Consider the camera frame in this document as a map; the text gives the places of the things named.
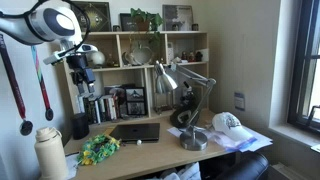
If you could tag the small dark bottle figure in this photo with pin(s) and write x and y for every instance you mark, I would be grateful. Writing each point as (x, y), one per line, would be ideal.
(110, 61)

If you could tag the small black picture frame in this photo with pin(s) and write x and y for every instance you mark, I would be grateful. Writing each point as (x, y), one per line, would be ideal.
(126, 23)

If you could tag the white baseball cap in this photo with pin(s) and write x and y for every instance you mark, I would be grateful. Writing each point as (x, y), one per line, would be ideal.
(230, 128)

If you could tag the wooden shelf hutch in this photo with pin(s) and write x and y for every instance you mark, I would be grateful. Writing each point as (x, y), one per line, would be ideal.
(133, 67)

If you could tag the small white ball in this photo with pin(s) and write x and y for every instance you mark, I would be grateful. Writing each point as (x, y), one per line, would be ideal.
(139, 142)

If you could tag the cream water bottle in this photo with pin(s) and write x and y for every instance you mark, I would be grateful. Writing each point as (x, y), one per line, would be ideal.
(50, 156)

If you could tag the black window frame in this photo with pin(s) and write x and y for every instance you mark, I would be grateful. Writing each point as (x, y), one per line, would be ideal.
(300, 66)

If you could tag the white paper under bottle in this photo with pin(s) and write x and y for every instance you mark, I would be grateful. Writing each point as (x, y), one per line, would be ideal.
(71, 166)

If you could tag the medal with multicolour ribbon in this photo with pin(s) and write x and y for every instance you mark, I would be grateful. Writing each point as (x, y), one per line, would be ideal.
(41, 83)

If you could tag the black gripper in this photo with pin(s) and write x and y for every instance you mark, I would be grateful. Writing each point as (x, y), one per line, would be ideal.
(78, 63)

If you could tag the white paper sheets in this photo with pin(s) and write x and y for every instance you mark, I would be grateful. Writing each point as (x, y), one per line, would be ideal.
(260, 141)

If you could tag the upright dark picture book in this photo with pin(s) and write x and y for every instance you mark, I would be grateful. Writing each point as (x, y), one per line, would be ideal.
(115, 91)

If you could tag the potted green plant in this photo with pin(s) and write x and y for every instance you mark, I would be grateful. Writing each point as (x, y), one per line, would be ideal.
(146, 16)

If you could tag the small black figurine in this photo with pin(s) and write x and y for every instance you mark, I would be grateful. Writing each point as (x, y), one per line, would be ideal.
(199, 56)

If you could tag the grey framed picture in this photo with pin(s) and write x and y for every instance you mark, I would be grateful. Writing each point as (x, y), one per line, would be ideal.
(176, 15)

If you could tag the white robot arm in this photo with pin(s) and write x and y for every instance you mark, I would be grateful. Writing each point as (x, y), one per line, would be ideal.
(33, 25)

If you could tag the white spine book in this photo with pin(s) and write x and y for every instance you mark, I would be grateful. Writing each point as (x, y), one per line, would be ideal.
(111, 107)
(81, 104)
(97, 111)

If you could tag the small round ornament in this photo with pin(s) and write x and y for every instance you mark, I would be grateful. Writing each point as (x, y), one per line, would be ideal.
(116, 28)

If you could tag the dark gold framed art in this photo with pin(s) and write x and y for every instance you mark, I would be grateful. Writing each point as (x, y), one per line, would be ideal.
(96, 16)

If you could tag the dark wall sticker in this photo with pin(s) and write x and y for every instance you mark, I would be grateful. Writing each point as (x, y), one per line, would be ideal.
(239, 101)

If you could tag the green yellow lei garland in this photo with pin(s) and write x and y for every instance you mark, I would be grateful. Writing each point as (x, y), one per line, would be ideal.
(87, 156)

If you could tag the tall white card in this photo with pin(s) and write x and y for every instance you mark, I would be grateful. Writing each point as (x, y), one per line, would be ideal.
(170, 51)

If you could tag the small red figurine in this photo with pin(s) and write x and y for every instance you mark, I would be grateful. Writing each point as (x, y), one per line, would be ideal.
(191, 57)

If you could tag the medal with red ribbon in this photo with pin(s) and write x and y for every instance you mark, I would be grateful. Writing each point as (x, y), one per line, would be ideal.
(15, 90)

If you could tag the white antler bowl ornament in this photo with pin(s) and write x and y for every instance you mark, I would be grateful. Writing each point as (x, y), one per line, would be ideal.
(141, 55)

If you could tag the small dark jar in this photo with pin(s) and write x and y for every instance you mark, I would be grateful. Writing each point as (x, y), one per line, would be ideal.
(195, 27)
(175, 27)

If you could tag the black double photo frame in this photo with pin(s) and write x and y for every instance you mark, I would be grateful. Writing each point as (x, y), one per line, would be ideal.
(135, 95)

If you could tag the white box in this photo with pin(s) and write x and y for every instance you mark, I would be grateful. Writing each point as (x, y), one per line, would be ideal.
(204, 55)

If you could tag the small dark figurine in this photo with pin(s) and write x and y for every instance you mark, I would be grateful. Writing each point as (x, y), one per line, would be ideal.
(184, 56)

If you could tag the black microscope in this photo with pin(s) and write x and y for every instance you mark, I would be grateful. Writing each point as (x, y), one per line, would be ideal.
(187, 96)

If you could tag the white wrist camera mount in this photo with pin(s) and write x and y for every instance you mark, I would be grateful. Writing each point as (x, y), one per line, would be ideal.
(58, 57)

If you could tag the clear purple plastic bag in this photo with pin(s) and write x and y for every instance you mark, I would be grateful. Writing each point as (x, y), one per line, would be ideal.
(230, 143)

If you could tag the black laptop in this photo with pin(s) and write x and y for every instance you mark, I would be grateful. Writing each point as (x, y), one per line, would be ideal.
(136, 131)

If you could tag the white globe ornament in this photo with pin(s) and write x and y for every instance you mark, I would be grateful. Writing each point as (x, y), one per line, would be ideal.
(98, 58)

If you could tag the dark spine book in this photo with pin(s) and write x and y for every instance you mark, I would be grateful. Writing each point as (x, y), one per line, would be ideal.
(89, 111)
(103, 109)

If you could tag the black leather chair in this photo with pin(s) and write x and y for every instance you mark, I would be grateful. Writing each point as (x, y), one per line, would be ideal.
(246, 168)

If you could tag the silver desk lamp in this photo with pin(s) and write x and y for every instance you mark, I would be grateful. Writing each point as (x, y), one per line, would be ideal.
(193, 140)

